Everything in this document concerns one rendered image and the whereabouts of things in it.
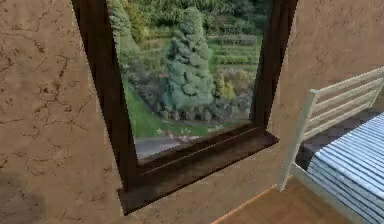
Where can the white bed with striped blanket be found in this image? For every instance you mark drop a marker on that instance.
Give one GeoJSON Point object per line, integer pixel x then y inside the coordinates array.
{"type": "Point", "coordinates": [353, 166]}

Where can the dark brown framed window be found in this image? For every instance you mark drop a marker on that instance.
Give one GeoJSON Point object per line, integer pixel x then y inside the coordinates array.
{"type": "Point", "coordinates": [186, 160]}

